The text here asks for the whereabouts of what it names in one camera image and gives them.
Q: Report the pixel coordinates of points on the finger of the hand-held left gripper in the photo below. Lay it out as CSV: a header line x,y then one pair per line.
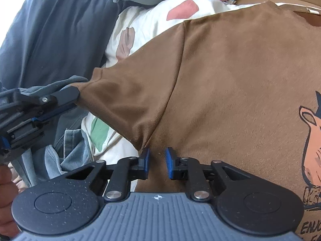
x,y
55,114
65,96

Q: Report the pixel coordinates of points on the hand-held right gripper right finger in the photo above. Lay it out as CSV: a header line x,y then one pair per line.
x,y
169,164

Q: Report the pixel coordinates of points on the brown printed t-shirt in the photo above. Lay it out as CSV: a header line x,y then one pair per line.
x,y
225,93

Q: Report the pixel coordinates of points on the cream bear print bed sheet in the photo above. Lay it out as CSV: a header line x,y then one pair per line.
x,y
150,17

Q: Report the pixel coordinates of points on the dark grey duvet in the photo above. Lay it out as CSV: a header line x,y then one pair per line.
x,y
62,25

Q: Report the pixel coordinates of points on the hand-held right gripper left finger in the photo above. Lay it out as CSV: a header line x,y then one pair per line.
x,y
146,162

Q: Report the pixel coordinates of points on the person's left hand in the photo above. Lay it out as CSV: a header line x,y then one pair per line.
x,y
6,200

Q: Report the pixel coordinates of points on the grey-blue denim garment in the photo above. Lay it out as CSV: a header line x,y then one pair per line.
x,y
65,119

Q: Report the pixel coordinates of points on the light blue denim jeans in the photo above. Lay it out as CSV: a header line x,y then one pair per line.
x,y
72,150

